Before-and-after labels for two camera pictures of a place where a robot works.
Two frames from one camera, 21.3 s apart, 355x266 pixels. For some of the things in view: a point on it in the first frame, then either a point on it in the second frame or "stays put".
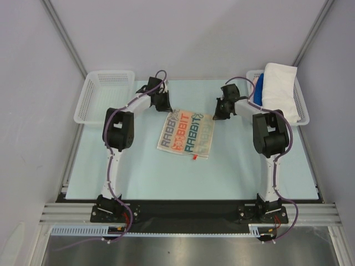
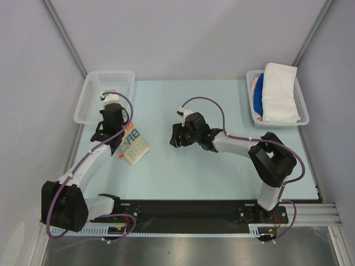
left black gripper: [166, 107] -> [123, 123]
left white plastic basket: [102, 90] stays put
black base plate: [189, 217] stays put
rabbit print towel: [188, 133] -> [133, 147]
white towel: [278, 90] stays put
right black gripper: [222, 108] -> [181, 133]
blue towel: [258, 90] stays put
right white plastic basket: [301, 104] stays put
